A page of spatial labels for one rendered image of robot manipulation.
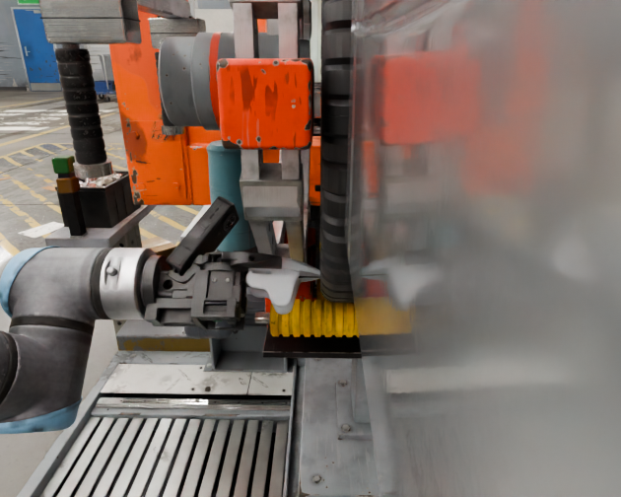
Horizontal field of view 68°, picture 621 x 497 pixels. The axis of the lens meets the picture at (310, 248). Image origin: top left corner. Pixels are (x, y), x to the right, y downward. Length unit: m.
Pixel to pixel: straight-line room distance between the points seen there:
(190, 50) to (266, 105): 0.35
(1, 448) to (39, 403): 0.86
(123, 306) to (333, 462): 0.49
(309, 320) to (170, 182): 0.69
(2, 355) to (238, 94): 0.35
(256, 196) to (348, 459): 0.56
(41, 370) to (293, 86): 0.40
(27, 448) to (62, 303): 0.84
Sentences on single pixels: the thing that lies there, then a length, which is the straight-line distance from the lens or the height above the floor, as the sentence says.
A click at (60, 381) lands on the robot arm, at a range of 0.60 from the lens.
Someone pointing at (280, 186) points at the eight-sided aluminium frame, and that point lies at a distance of 0.49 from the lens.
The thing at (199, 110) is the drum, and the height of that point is 0.82.
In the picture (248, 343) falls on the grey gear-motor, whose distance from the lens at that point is 1.38.
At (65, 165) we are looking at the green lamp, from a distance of 1.29.
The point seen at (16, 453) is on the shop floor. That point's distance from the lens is 1.41.
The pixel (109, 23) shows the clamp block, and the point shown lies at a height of 0.92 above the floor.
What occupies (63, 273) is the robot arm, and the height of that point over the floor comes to 0.65.
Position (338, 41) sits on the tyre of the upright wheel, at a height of 0.90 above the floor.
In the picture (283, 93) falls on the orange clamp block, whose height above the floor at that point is 0.86.
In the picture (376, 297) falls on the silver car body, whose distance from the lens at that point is 0.16.
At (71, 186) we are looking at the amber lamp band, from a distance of 1.30.
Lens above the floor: 0.89
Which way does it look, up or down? 23 degrees down
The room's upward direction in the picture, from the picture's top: straight up
